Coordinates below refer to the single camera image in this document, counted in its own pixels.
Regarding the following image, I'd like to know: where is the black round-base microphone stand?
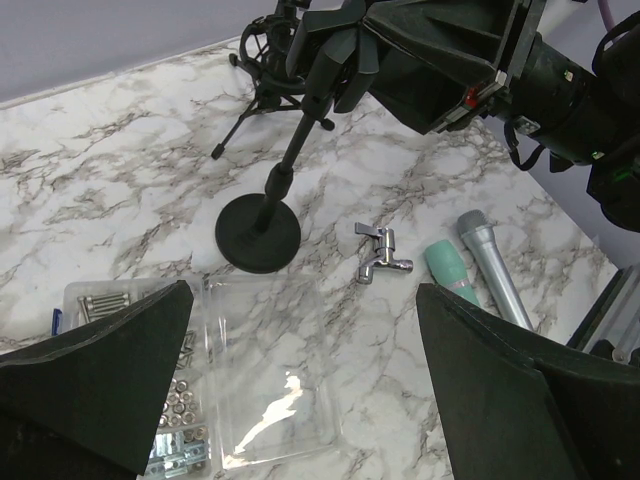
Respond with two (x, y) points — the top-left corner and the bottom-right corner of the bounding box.
(215, 0), (381, 275)

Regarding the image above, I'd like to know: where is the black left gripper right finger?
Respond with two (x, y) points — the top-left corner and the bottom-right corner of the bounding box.
(416, 283), (639, 479)

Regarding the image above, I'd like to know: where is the chrome water tap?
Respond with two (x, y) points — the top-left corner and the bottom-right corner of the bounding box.
(354, 222), (414, 285)

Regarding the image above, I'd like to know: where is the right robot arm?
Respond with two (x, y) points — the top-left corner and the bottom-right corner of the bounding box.
(363, 1), (639, 231)

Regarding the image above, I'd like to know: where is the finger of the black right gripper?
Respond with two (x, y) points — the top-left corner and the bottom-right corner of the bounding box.
(368, 69), (480, 134)
(363, 0), (520, 80)

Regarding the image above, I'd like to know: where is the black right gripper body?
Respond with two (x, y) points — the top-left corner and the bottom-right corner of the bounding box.
(462, 1), (545, 127)

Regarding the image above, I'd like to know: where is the black tripod microphone stand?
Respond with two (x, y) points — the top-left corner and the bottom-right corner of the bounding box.
(211, 0), (311, 160)

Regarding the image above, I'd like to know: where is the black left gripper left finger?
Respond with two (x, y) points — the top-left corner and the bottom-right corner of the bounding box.
(1, 280), (194, 479)

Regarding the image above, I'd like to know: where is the silver grey microphone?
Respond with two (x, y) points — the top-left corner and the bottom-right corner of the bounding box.
(457, 210), (533, 331)

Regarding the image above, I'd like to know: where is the mint green microphone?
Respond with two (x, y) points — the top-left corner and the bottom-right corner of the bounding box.
(424, 240), (480, 307)

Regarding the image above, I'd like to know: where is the clear plastic screw box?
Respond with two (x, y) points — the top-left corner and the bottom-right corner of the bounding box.
(52, 272), (345, 476)

